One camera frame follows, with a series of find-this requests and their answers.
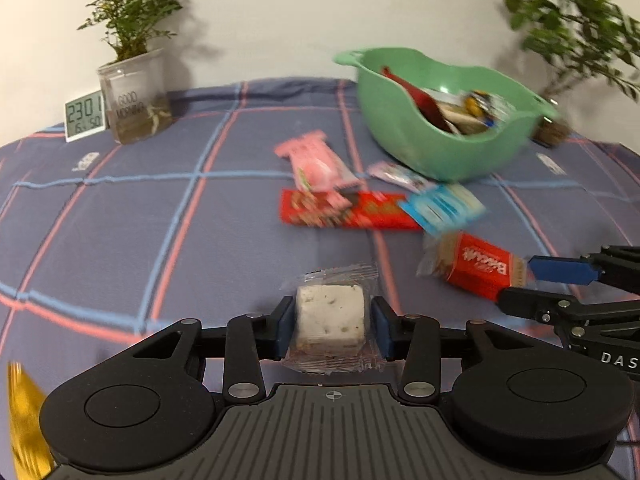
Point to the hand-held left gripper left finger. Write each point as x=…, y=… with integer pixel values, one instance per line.
x=285, y=328

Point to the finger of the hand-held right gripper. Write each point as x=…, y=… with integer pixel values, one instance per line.
x=560, y=269
x=530, y=302

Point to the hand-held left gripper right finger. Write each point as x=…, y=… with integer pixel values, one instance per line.
x=380, y=328

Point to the white nougat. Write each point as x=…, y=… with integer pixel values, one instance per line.
x=327, y=317

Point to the red biscuit packet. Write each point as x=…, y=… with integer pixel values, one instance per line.
x=480, y=265

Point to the beige milk tea packet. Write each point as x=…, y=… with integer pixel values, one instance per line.
x=462, y=122

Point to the green plastic bowl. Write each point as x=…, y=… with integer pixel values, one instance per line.
x=400, y=135

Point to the long red snack packet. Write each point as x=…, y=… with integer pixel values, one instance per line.
x=425, y=102

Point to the red wafer packet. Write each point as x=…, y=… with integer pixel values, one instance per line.
x=370, y=212

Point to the blue white snack packet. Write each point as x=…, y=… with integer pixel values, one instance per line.
x=440, y=207

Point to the small pink white packet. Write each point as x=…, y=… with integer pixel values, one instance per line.
x=400, y=176

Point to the pink snack packet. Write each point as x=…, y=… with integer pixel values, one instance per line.
x=315, y=165

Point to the plaid blue blanket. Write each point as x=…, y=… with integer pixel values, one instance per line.
x=150, y=220

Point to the orange candy packet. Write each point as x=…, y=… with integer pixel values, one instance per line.
x=475, y=102

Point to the leafy plant in glass pot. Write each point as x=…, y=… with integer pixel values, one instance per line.
x=565, y=25

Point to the yellow snack bag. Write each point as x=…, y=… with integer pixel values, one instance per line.
x=27, y=425

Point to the plant in clear pot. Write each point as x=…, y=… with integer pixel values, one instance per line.
x=132, y=95

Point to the white digital clock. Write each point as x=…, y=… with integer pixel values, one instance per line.
x=85, y=116

